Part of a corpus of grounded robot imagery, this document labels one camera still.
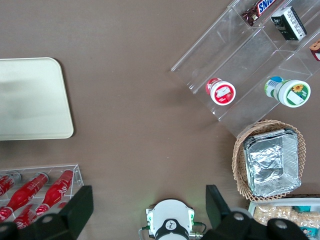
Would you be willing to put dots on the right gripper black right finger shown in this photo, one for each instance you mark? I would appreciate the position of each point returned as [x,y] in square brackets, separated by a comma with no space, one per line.
[220,222]

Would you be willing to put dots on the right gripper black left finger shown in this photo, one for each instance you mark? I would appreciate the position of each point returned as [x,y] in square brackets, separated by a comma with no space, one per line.
[70,215]

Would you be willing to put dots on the white rectangular snack tray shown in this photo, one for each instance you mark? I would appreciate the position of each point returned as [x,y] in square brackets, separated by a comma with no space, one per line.
[251,207]

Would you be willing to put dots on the light tan wicker basket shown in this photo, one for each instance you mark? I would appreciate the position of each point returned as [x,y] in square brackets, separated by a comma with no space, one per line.
[238,162]

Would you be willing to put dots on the cream rectangular serving tray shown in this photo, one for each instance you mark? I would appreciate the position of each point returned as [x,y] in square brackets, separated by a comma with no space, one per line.
[32,100]

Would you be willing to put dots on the red cola bottle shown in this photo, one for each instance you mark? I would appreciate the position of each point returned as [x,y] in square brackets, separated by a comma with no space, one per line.
[58,187]
[7,185]
[27,191]
[25,217]

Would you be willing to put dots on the clear acrylic bottle rack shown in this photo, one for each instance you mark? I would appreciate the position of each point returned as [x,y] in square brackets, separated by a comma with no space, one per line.
[77,175]

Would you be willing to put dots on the clear bag of crackers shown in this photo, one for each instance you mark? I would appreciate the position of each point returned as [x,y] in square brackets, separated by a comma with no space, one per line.
[272,213]
[308,216]

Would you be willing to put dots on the aluminium foil container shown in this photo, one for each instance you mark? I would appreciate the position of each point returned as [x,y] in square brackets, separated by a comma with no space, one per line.
[270,165]

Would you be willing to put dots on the small teal snack packet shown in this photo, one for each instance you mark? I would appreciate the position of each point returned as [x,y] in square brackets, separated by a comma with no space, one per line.
[302,208]

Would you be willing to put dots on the teal snack box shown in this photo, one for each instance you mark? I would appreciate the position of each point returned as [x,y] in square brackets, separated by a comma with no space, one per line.
[308,230]

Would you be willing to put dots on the red lid yogurt cup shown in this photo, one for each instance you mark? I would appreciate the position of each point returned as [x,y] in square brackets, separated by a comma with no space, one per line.
[222,92]

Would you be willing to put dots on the brown table cover cloth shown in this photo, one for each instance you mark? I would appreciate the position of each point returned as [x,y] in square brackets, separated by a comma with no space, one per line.
[125,87]

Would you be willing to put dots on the green lid yogurt cup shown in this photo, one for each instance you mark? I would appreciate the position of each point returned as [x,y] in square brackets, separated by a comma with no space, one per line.
[292,93]

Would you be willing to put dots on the clear acrylic tiered shelf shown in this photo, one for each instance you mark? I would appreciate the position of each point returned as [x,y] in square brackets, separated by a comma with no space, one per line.
[250,62]

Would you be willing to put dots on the red cookie box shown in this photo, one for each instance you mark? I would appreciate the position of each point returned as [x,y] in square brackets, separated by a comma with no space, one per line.
[316,50]

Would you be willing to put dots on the small black white carton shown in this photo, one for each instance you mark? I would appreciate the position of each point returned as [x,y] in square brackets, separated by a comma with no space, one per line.
[288,23]

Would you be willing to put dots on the snickers chocolate bar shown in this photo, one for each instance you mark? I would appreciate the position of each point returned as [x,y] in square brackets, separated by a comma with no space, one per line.
[260,8]

